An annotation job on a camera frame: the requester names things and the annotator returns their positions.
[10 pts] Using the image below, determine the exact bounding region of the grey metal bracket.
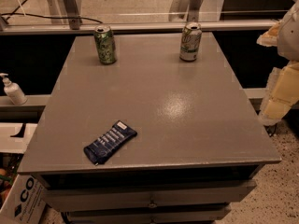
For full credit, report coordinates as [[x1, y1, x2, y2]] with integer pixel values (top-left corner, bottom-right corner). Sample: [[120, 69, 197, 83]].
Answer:
[[63, 0, 81, 30], [168, 0, 203, 21]]

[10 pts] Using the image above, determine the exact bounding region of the grey metal bracket left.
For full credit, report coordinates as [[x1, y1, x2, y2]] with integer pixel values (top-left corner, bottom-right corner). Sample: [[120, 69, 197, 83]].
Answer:
[[63, 0, 81, 30]]

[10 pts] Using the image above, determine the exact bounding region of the grey cabinet top drawer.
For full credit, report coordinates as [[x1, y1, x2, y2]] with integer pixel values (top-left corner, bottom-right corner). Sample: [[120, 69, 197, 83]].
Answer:
[[43, 180, 256, 212]]

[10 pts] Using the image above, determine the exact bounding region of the white green 7up can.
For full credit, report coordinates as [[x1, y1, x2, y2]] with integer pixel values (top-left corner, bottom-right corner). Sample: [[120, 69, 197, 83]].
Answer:
[[179, 21, 202, 62]]

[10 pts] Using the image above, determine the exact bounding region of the white cardboard box blue print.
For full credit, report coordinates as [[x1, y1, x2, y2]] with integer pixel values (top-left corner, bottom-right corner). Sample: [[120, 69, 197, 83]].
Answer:
[[0, 175, 46, 224]]

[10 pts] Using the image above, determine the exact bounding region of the grey cabinet drawer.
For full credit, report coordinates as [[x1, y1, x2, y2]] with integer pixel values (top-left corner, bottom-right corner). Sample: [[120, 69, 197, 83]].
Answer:
[[43, 180, 256, 212], [68, 203, 231, 224]]

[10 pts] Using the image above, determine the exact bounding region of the black cable behind glass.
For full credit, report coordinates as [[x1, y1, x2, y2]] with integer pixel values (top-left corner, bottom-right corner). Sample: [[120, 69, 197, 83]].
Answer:
[[0, 0, 104, 24]]

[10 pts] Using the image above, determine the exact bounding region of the white pump lotion bottle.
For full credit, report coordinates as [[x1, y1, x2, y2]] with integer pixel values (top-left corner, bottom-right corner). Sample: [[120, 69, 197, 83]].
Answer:
[[0, 73, 27, 105]]

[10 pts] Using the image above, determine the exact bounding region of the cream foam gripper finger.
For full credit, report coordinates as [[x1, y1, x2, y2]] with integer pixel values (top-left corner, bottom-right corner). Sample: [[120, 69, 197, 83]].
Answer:
[[257, 21, 280, 47], [258, 61, 299, 126]]

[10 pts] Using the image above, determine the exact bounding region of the white box with slot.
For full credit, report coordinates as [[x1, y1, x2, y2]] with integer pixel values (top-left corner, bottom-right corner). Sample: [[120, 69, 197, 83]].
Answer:
[[0, 122, 36, 154]]

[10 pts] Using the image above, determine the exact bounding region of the green soda can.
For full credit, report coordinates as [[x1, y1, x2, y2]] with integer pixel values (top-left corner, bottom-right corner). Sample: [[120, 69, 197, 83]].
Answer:
[[93, 24, 117, 64]]

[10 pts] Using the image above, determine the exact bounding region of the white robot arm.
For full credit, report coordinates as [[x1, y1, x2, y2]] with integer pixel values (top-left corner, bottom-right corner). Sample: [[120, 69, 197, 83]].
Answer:
[[257, 1, 299, 126]]

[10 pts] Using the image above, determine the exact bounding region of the grey metal bracket right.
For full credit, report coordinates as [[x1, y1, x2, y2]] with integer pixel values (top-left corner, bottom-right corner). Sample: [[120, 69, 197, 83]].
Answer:
[[168, 0, 203, 21]]

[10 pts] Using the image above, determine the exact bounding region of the dark blue snack bar wrapper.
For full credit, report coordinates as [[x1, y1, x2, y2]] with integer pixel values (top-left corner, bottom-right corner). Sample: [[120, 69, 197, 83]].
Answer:
[[83, 120, 137, 165]]

